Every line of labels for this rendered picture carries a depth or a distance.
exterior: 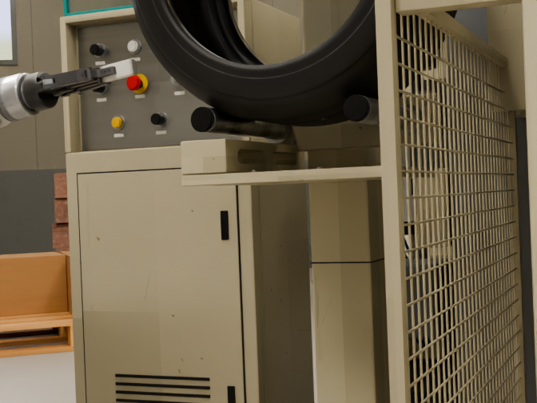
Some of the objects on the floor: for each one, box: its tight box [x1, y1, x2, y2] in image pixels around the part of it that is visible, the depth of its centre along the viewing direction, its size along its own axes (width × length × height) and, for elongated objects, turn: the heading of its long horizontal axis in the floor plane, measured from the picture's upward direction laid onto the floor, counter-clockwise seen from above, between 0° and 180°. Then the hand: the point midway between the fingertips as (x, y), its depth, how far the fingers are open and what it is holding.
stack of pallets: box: [52, 173, 70, 253], centre depth 678 cm, size 134×96×95 cm
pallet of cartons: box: [0, 251, 74, 357], centre depth 534 cm, size 131×90×47 cm
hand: (118, 70), depth 183 cm, fingers closed
